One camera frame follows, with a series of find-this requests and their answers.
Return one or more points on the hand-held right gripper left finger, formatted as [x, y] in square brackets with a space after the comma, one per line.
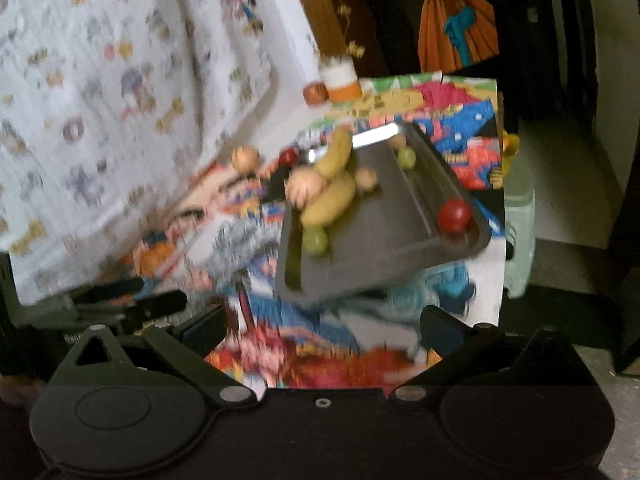
[204, 327]

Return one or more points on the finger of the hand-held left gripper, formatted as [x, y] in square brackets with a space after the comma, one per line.
[160, 302]
[110, 287]

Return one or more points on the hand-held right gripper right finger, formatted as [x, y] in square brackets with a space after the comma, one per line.
[441, 331]

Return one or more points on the red round fruit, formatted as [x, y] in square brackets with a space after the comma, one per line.
[454, 215]
[288, 157]

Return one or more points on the black baking tray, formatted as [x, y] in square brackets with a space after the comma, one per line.
[390, 225]

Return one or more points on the green grape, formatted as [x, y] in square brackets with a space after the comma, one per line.
[316, 240]
[406, 158]

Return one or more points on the small brown round fruit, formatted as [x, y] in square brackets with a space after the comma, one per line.
[366, 179]

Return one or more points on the yellow banana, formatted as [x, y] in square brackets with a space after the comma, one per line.
[329, 202]
[336, 155]

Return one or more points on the pale green plastic stool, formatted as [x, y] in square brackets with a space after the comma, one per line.
[520, 230]

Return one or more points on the white cartoon printed blanket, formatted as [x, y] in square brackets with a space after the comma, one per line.
[100, 110]

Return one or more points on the small tan round fruit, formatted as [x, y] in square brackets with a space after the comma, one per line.
[397, 140]

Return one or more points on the yellow object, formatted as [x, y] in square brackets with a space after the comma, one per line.
[510, 147]

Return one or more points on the colourful comic printed cloth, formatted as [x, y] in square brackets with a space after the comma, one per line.
[450, 115]

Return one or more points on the reddish brown round fruit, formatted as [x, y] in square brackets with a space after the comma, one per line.
[315, 93]

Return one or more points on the white and orange jar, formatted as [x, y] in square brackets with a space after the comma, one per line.
[341, 80]

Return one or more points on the orange hanging garment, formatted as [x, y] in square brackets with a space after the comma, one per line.
[455, 20]

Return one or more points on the dark floral curtain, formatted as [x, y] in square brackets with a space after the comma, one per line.
[380, 15]

